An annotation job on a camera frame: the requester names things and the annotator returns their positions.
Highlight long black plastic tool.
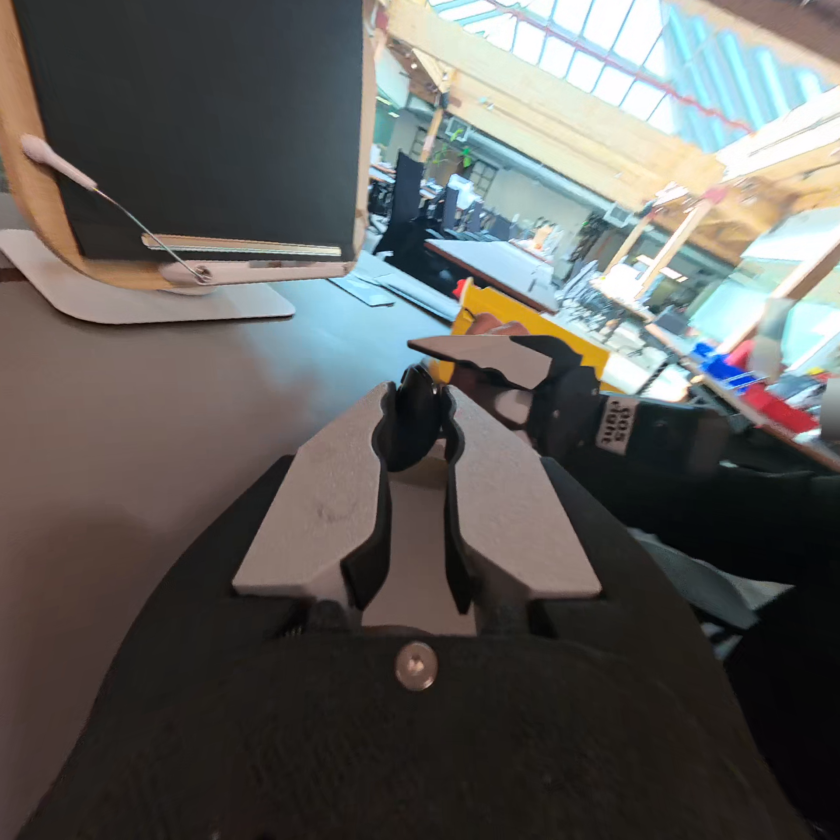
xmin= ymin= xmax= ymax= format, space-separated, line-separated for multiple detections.
xmin=384 ymin=364 xmax=442 ymax=473

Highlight clear document sleeve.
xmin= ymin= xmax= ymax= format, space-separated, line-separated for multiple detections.
xmin=374 ymin=269 xmax=462 ymax=322

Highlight thin steel tether wire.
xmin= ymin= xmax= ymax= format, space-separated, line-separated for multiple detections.
xmin=20 ymin=134 xmax=213 ymax=285

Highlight black office chair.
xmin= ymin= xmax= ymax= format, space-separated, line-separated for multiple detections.
xmin=377 ymin=152 xmax=429 ymax=258

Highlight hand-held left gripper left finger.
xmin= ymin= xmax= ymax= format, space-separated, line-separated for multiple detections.
xmin=232 ymin=382 xmax=395 ymax=611

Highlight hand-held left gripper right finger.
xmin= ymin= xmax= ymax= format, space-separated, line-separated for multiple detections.
xmin=441 ymin=386 xmax=602 ymax=616

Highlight yellow plastic bin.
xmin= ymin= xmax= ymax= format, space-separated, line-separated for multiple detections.
xmin=430 ymin=279 xmax=613 ymax=389

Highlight black board on white stand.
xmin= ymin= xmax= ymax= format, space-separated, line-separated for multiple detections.
xmin=0 ymin=0 xmax=378 ymax=326

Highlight black glossy card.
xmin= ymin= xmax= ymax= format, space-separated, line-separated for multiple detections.
xmin=328 ymin=276 xmax=396 ymax=308

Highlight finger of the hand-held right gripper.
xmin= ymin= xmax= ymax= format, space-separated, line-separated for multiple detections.
xmin=453 ymin=366 xmax=536 ymax=434
xmin=406 ymin=333 xmax=585 ymax=392

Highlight green potted plant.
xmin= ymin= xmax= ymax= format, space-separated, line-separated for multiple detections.
xmin=433 ymin=134 xmax=475 ymax=169

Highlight wood-edged office desk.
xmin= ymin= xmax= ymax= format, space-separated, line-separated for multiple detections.
xmin=425 ymin=238 xmax=560 ymax=315

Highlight person's right hand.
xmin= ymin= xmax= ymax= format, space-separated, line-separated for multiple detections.
xmin=469 ymin=313 xmax=531 ymax=337

